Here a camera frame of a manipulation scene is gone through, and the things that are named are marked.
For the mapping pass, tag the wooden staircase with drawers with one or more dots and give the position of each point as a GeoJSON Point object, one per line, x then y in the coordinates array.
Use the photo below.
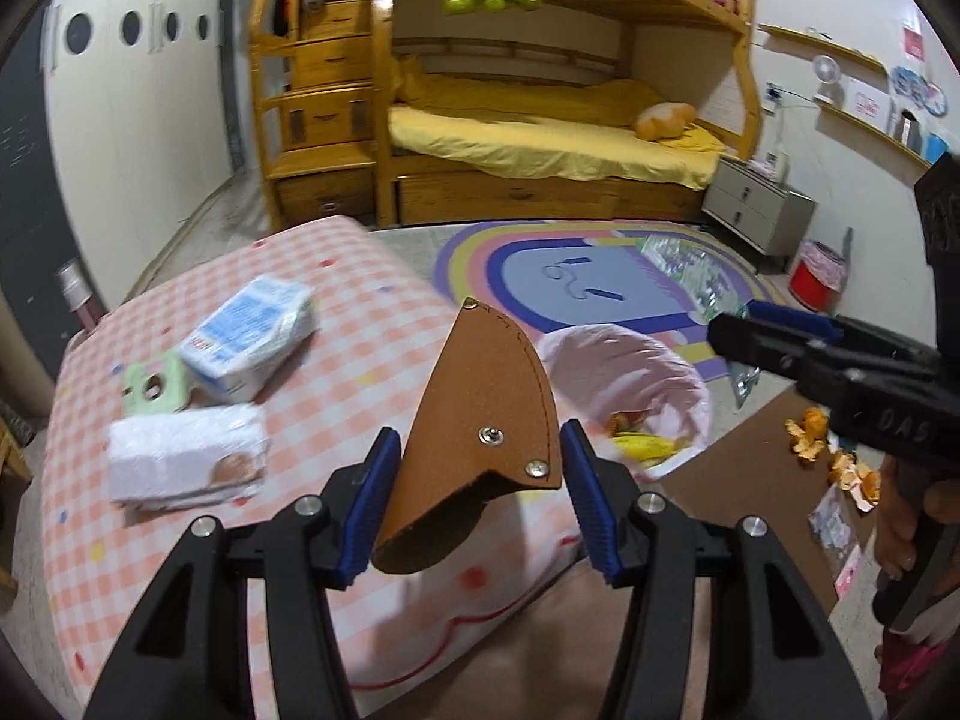
{"type": "Point", "coordinates": [322, 116]}

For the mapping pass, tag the rainbow oval rug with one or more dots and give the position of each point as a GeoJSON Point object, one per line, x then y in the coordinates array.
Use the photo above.
{"type": "Point", "coordinates": [525, 277]}

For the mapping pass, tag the person's right hand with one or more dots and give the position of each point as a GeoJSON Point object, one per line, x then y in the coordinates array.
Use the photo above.
{"type": "Point", "coordinates": [896, 532]}

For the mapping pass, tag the clear packet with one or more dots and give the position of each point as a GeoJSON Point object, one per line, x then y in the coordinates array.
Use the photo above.
{"type": "Point", "coordinates": [832, 521]}

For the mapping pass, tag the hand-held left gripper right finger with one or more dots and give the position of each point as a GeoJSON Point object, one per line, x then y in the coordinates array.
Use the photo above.
{"type": "Point", "coordinates": [592, 502]}

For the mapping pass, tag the clear plastic wrapper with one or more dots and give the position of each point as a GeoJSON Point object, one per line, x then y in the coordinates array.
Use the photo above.
{"type": "Point", "coordinates": [690, 270]}

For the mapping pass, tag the blue wall decals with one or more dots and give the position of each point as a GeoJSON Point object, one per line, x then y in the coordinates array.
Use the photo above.
{"type": "Point", "coordinates": [911, 86]}

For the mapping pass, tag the white plastic snack packet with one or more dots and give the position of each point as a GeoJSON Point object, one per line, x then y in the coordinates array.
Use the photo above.
{"type": "Point", "coordinates": [180, 457]}

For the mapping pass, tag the red bin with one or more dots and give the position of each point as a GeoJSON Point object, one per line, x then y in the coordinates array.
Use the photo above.
{"type": "Point", "coordinates": [814, 285]}

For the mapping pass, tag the blue box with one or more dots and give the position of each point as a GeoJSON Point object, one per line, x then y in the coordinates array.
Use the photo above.
{"type": "Point", "coordinates": [936, 148]}

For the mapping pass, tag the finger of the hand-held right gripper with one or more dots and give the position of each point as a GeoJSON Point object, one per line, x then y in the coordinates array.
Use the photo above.
{"type": "Point", "coordinates": [757, 341]}
{"type": "Point", "coordinates": [795, 315]}

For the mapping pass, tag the wooden wall shelf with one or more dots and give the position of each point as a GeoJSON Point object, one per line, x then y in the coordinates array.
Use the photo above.
{"type": "Point", "coordinates": [825, 45]}
{"type": "Point", "coordinates": [877, 131]}

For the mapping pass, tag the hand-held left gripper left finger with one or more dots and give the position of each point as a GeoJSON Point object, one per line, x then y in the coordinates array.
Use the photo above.
{"type": "Point", "coordinates": [375, 502]}

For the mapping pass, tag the grey nightstand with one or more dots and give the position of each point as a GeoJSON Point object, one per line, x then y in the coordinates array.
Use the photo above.
{"type": "Point", "coordinates": [757, 210]}

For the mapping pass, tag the white tissue packet blue print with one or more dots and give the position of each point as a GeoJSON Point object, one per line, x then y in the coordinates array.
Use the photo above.
{"type": "Point", "coordinates": [247, 337]}

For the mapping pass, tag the orange snack wrapper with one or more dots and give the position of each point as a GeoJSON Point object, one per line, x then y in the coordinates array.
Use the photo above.
{"type": "Point", "coordinates": [626, 420]}

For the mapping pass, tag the bin with pink bag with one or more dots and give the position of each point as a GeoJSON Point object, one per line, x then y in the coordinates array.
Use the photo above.
{"type": "Point", "coordinates": [600, 360]}

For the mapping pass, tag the white and grey wardrobe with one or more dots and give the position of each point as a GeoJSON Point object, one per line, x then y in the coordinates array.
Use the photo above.
{"type": "Point", "coordinates": [150, 105]}

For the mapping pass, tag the yellow bed sheet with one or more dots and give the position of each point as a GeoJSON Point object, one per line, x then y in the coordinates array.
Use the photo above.
{"type": "Point", "coordinates": [525, 135]}

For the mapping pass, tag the orange plush toy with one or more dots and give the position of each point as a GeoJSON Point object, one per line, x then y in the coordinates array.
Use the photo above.
{"type": "Point", "coordinates": [664, 120]}

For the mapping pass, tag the small white fan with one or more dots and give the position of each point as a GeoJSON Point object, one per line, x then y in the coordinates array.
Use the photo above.
{"type": "Point", "coordinates": [826, 71]}

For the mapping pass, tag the white box pink print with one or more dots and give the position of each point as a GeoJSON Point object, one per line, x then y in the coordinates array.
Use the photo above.
{"type": "Point", "coordinates": [868, 99]}

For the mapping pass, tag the pink packet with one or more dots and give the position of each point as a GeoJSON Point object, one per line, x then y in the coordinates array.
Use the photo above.
{"type": "Point", "coordinates": [847, 577]}

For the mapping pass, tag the brown floor mat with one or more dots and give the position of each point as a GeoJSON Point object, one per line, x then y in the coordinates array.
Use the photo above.
{"type": "Point", "coordinates": [750, 480]}

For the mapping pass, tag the dusty pink cloth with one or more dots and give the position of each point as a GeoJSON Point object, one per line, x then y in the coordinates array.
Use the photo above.
{"type": "Point", "coordinates": [525, 660]}

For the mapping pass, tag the brown leather piece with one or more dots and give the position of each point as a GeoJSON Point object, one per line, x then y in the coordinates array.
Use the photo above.
{"type": "Point", "coordinates": [480, 390]}

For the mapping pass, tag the wooden bunk bed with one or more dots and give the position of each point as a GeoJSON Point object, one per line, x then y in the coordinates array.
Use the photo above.
{"type": "Point", "coordinates": [510, 199]}

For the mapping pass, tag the orange peel piece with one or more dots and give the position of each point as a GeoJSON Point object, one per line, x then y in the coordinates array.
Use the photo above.
{"type": "Point", "coordinates": [810, 435]}
{"type": "Point", "coordinates": [855, 480]}

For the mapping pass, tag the red wall poster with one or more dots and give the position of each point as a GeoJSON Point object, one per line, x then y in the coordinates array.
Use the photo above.
{"type": "Point", "coordinates": [913, 36]}

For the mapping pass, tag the pink checkered tablecloth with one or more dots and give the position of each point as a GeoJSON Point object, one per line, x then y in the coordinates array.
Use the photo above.
{"type": "Point", "coordinates": [337, 300]}

